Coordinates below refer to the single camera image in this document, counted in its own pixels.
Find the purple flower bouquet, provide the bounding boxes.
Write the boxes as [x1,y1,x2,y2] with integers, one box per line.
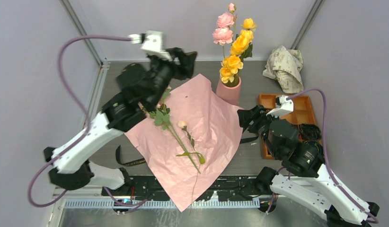
[125,75,242,211]

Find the pink rose stem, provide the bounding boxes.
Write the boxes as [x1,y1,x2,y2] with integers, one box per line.
[212,3,237,58]

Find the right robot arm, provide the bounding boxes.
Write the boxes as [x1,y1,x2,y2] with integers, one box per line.
[237,101,380,227]

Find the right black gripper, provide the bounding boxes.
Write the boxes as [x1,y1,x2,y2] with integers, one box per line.
[236,103,280,156]

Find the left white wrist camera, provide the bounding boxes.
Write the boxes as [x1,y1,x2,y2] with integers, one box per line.
[128,31,172,61]

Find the orange compartment tray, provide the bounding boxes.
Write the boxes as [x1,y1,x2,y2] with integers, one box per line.
[257,93,322,151]

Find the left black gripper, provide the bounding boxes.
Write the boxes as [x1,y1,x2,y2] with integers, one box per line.
[146,47,197,110]

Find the small cream rose stem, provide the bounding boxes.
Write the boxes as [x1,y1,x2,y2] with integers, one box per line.
[176,121,205,214]

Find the black ribbon gold lettering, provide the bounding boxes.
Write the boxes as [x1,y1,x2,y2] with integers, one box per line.
[115,123,259,166]

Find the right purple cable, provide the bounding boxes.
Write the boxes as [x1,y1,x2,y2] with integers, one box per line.
[265,88,380,225]

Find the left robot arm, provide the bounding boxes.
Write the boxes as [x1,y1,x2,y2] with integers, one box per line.
[44,47,197,195]

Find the pink cylindrical vase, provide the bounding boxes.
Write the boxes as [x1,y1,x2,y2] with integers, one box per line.
[215,79,241,105]

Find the crumpled printed paper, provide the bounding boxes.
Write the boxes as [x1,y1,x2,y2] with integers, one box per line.
[262,45,304,94]

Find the rolled black ribbon back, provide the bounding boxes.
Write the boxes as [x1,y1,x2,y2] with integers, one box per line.
[299,123,322,140]

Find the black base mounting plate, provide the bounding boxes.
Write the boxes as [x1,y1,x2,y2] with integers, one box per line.
[110,175,272,201]

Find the yellow flower stem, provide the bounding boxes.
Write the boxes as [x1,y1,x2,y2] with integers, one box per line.
[220,17,257,87]

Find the peach rose spray stem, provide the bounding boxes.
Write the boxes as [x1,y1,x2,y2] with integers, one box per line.
[138,86,197,164]

